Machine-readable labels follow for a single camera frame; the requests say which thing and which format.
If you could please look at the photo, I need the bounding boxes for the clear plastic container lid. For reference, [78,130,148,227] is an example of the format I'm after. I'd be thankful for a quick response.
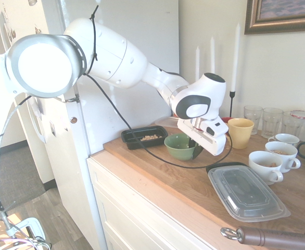
[206,161,291,223]

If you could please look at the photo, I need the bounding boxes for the yellow mug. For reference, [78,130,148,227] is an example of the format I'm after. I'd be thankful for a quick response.
[227,118,255,150]

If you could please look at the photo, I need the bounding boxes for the black plastic food container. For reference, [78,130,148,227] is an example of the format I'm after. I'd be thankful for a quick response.
[120,125,169,151]

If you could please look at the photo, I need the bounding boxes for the white metal clamp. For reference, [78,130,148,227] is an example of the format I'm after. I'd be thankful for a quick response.
[0,217,45,242]

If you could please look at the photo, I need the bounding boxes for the white refrigerator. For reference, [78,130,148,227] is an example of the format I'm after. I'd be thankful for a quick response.
[0,0,181,250]

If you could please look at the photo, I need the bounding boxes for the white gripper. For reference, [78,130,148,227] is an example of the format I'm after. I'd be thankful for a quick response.
[177,119,227,161]

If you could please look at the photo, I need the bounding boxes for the bundle of thin wires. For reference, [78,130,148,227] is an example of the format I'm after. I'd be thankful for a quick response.
[0,228,53,250]

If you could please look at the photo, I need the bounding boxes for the small photo fridge magnet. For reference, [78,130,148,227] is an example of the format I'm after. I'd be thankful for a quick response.
[49,120,58,138]

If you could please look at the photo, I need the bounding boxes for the green ceramic bowl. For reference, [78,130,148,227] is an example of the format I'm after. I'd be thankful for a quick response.
[163,133,199,162]

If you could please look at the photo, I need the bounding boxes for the glass jar red checked lid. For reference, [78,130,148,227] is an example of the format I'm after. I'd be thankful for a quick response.
[289,110,305,143]

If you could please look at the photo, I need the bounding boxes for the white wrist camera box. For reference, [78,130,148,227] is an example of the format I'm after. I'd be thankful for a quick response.
[204,121,230,138]

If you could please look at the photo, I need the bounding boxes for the white taper candle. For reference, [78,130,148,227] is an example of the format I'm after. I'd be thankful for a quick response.
[195,46,201,82]
[210,36,216,74]
[230,22,241,93]

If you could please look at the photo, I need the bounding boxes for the white coffee cup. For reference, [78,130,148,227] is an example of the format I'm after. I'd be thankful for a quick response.
[267,133,300,147]
[248,151,284,186]
[264,141,302,173]

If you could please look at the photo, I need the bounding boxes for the clear drinking glass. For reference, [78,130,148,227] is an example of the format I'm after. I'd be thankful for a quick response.
[281,111,300,138]
[262,107,284,139]
[244,105,263,136]

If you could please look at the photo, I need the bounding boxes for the black candle holder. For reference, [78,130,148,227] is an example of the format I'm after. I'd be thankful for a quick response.
[228,91,237,118]

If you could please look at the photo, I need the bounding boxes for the cereal pieces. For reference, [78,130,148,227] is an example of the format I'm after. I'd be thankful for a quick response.
[139,133,164,142]

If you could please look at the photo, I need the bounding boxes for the cream counter cabinet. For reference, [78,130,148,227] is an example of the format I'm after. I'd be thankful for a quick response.
[86,150,213,250]

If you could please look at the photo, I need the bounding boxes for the brown wooden handle with ring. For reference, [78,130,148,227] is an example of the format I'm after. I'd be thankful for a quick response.
[220,226,305,250]

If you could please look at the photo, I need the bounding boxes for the framed picture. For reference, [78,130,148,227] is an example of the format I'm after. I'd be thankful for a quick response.
[244,0,305,35]

